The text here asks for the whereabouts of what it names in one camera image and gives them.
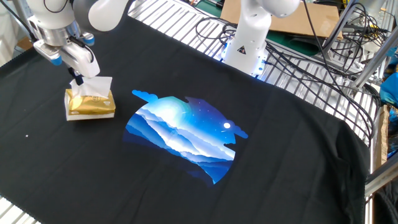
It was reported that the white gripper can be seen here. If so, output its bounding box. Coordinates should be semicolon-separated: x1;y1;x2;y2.
58;42;101;86

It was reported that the white napkin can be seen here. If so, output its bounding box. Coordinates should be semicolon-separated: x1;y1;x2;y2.
70;76;113;100

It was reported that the gold tissue pack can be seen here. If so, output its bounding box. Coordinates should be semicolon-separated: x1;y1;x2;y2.
64;88;116;121

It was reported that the black cloth with blue print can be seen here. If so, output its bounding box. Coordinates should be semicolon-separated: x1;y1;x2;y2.
0;12;373;224

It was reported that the brown cardboard sheet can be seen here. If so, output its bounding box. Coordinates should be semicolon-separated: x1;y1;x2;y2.
220;0;344;40

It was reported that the aluminium beam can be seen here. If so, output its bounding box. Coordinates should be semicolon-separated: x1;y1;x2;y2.
351;34;398;91
322;0;358;57
365;161;398;197

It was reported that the brown cardboard strip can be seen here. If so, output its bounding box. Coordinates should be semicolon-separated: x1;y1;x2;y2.
374;105;389;169

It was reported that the blue plastic bag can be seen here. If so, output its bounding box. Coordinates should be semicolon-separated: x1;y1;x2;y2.
379;46;398;108

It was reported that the black bag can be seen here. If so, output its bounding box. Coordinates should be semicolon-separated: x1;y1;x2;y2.
373;183;398;224

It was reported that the silver blue wrist mount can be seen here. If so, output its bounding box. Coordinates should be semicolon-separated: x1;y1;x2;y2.
32;32;96;67

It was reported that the black cable bundle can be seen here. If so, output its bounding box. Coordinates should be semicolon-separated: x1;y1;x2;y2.
264;0;382;147

